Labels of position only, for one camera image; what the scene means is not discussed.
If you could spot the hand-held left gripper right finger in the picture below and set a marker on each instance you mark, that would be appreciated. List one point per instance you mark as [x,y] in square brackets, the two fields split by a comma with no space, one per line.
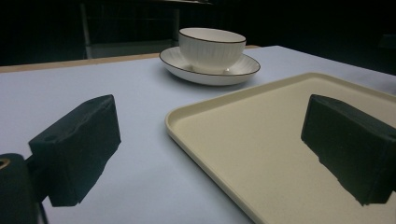
[351,146]

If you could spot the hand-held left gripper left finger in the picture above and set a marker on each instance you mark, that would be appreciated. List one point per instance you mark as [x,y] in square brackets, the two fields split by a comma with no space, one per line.
[77,149]

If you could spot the beige plastic tray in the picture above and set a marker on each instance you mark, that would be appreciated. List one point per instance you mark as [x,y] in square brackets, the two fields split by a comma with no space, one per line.
[264,149]

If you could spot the white saucer with dark rim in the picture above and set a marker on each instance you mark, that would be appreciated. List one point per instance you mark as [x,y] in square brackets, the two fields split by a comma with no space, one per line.
[246,70]

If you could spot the white ribbed cup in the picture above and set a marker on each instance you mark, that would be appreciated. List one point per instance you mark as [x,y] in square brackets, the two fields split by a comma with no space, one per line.
[211,49]

